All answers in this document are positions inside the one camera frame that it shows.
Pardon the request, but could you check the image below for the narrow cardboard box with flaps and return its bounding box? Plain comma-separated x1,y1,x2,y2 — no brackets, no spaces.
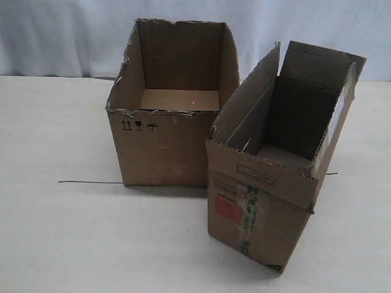
206,41,367,272

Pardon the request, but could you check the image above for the large open cardboard box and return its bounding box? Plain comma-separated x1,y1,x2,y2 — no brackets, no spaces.
106,18,239,187

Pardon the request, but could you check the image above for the thin dark line marker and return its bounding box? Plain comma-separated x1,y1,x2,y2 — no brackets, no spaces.
57,172,339,184

